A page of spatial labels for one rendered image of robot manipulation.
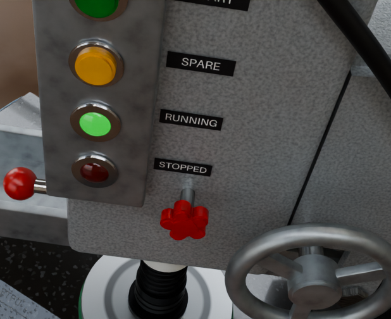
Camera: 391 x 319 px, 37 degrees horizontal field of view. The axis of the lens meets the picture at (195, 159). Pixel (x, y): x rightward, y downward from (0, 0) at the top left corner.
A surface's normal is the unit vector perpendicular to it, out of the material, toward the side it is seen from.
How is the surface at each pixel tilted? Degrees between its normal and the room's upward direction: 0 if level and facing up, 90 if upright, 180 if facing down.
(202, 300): 0
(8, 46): 0
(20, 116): 0
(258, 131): 90
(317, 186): 90
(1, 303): 45
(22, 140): 90
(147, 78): 90
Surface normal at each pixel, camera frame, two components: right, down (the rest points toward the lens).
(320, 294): -0.06, 0.71
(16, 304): -0.26, -0.08
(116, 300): 0.14, -0.69
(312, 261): -0.16, -0.70
